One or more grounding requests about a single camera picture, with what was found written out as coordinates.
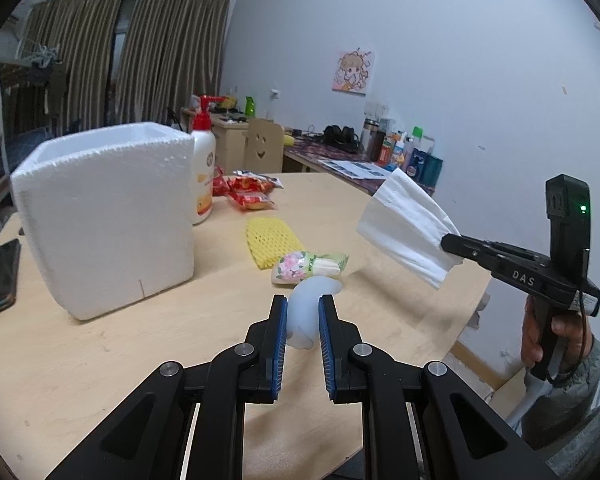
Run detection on wooden desk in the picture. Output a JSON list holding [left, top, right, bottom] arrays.
[[283, 138, 390, 195]]

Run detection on orange snack packet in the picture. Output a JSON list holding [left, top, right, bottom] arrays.
[[227, 188, 275, 211]]

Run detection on metal bunk bed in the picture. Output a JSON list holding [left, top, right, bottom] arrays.
[[0, 44, 56, 236]]

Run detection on green bottle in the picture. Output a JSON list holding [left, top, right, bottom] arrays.
[[244, 96, 256, 117]]

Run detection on brown curtains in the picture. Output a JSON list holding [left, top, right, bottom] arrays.
[[24, 0, 230, 131]]

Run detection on right hand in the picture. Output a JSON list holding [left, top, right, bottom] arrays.
[[520, 294, 595, 376]]

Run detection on wooden drawer cabinet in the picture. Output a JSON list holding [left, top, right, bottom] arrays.
[[193, 114, 248, 177]]

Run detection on white styrofoam box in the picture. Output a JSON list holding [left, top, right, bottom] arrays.
[[10, 122, 195, 321]]

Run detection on white lotion pump bottle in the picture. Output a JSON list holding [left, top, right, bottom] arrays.
[[190, 96, 224, 226]]

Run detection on toiletry bottles group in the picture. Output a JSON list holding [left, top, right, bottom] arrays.
[[360, 117, 443, 193]]

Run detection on black smartphone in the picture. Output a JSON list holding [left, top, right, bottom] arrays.
[[0, 238, 21, 313]]

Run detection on white foam sheet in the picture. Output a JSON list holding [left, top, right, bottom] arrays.
[[287, 276, 342, 350]]

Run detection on black headphones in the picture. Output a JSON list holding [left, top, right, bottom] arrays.
[[322, 125, 361, 154]]

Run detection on yellow foam fruit net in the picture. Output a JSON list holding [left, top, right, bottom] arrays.
[[246, 217, 304, 270]]

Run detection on printed paper sheet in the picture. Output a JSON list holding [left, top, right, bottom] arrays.
[[318, 159, 391, 180]]

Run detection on anime wall picture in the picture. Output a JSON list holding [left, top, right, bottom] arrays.
[[332, 49, 375, 96]]

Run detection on wooden smiley chair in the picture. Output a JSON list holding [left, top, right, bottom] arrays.
[[242, 118, 285, 174]]

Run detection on white tissue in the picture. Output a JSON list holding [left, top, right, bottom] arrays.
[[356, 169, 463, 289]]

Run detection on floral tissue pack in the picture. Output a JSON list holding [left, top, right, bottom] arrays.
[[271, 250, 349, 285]]

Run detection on red snack packet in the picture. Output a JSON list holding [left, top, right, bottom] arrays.
[[212, 166, 230, 196]]

